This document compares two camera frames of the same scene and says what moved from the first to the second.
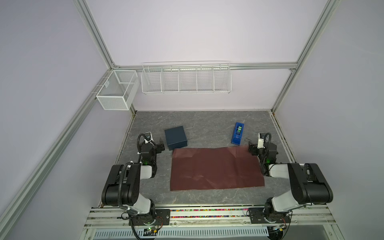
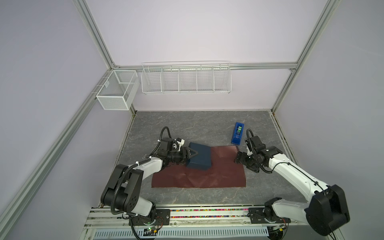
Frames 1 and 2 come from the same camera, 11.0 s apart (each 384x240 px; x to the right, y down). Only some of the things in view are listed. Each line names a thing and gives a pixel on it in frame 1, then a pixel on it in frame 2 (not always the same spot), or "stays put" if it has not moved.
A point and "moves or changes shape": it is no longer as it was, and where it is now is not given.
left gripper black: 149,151 to 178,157
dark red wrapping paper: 214,168 moves or changes shape
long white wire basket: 186,77 stays put
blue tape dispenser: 237,133 stays put
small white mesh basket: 118,90 stays put
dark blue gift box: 176,137 to 202,160
